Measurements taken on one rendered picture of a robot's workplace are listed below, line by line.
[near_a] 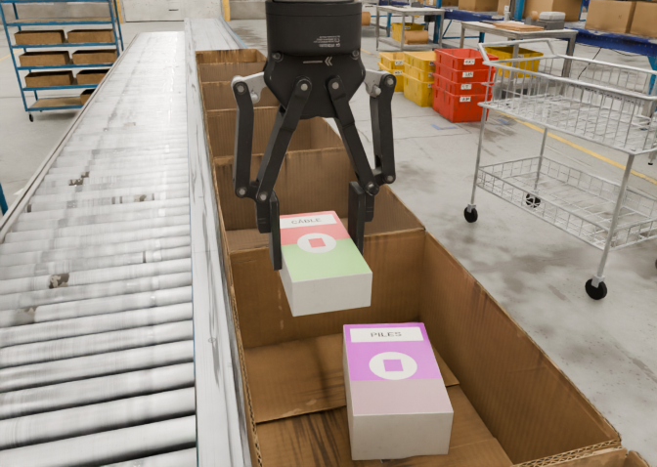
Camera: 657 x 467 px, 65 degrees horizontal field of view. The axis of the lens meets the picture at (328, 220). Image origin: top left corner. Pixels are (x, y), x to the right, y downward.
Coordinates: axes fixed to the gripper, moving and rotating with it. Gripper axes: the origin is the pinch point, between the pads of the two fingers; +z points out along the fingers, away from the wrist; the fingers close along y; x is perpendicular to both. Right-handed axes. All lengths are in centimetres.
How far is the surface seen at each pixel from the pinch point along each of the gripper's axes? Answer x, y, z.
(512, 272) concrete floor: 154, 137, 117
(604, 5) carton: 460, 416, 12
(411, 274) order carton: 19.2, 18.9, 19.0
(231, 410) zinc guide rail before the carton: 7.3, -9.5, 27.9
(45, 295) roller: 65, -46, 42
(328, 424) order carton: 2.8, 2.0, 28.4
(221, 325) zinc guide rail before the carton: 25.2, -9.6, 27.9
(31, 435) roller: 25, -40, 43
